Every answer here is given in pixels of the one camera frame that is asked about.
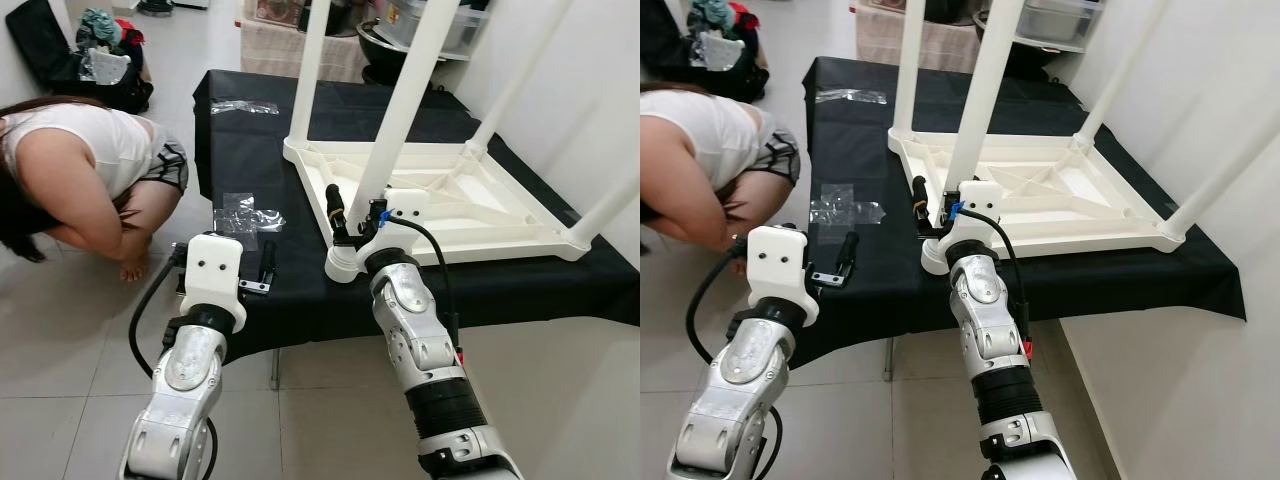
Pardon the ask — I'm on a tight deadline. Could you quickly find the white plastic table leg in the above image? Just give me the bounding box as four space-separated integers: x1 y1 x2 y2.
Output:
892 0 927 143
463 0 578 158
919 0 1028 277
1073 0 1173 153
1158 128 1280 243
288 0 332 153
324 0 463 285
558 173 641 253

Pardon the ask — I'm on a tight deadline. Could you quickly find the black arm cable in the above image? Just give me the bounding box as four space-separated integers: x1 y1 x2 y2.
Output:
127 260 188 381
398 218 461 348
684 250 753 368
963 208 1033 348

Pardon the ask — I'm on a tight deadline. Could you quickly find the person in white shirt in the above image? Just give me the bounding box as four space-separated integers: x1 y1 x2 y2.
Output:
640 81 804 253
0 94 192 285

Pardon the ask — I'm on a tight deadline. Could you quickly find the brown cardboard box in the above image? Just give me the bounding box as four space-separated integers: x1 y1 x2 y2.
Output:
254 0 308 25

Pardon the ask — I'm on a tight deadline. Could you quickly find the clear tape patch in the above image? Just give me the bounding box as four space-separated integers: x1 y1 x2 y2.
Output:
807 182 888 231
211 191 288 240

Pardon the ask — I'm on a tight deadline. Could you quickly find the black open bag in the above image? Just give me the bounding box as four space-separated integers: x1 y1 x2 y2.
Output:
5 0 155 115
640 0 771 103

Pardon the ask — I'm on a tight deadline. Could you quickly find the beige woven cloth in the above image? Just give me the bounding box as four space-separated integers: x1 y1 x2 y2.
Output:
854 4 983 75
239 14 373 85

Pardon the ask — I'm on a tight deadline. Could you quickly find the white plastic table top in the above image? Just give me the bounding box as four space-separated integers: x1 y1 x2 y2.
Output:
282 134 593 285
887 124 1193 277

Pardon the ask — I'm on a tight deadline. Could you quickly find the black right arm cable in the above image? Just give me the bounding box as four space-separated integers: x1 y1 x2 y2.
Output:
398 218 461 348
963 208 1033 348

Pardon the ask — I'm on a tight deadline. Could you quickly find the white plastic bag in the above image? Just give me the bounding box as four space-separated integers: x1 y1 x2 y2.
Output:
694 29 748 71
79 47 133 88

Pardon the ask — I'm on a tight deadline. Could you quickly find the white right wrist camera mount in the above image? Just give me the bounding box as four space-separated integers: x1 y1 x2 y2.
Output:
923 180 1005 265
353 188 432 273

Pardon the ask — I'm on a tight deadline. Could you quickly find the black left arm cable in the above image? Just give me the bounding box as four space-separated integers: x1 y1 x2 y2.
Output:
127 260 188 381
684 250 753 368

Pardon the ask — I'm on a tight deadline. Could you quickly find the clear tape strip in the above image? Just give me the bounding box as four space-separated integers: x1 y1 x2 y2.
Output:
814 87 890 106
209 97 283 116

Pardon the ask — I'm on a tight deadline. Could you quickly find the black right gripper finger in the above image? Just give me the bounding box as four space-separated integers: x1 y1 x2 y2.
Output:
322 182 349 241
909 175 934 232

